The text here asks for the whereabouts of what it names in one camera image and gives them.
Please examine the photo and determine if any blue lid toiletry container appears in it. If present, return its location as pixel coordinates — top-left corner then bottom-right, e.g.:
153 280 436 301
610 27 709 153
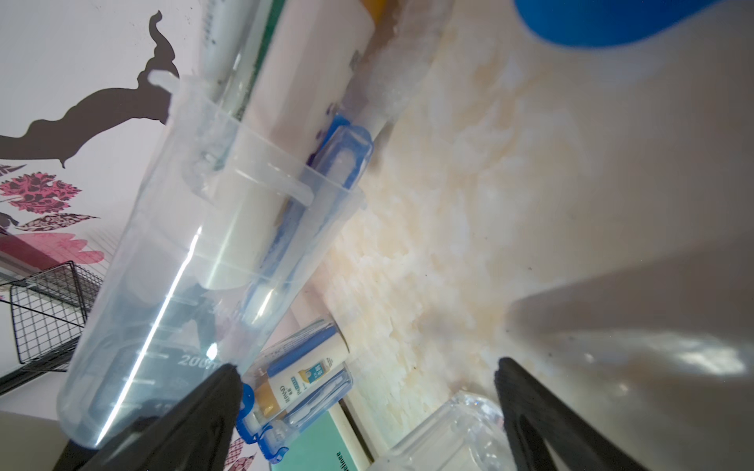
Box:
236 319 353 464
57 71 373 449

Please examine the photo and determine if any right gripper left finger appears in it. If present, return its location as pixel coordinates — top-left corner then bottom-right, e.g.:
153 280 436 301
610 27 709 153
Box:
54 364 243 470

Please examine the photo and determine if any detached blue container lid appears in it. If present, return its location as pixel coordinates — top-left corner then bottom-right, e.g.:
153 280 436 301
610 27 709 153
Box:
514 0 716 48

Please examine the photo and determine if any black wire basket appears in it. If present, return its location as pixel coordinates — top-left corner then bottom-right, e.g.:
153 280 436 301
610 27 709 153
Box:
1 261 103 396

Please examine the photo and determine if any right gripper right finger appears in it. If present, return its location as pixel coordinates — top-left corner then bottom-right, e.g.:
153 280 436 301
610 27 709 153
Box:
494 357 644 470

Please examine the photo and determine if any mint green silver toaster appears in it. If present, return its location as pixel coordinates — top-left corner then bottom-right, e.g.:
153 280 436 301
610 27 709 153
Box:
271 404 372 471

